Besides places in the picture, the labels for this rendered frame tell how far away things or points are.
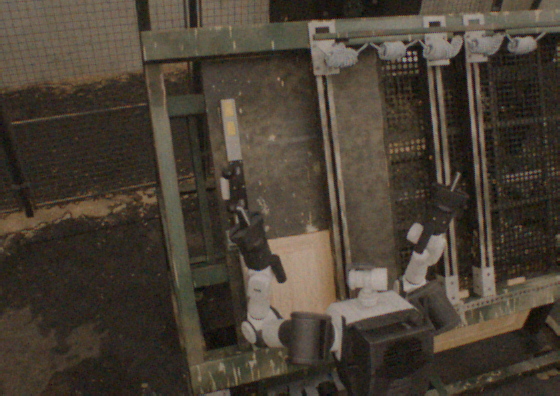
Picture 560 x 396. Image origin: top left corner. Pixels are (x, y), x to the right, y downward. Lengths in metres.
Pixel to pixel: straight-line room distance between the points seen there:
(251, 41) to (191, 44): 0.21
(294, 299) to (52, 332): 1.84
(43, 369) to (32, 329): 0.32
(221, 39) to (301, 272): 0.92
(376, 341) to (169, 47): 1.14
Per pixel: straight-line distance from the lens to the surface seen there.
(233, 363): 2.00
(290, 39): 1.87
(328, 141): 1.91
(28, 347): 3.41
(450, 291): 2.25
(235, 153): 1.84
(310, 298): 2.03
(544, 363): 3.26
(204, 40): 1.80
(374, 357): 1.43
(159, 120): 1.80
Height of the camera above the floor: 2.52
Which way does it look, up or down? 36 degrees down
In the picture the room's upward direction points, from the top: 3 degrees clockwise
